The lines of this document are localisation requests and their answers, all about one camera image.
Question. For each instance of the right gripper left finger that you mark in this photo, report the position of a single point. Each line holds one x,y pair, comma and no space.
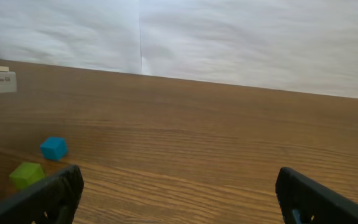
48,196

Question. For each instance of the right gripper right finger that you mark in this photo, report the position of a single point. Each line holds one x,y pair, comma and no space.
315,199

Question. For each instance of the green cube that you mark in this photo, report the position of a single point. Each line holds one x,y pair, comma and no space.
26,175

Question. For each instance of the blue cube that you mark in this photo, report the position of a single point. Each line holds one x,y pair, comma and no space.
54,148

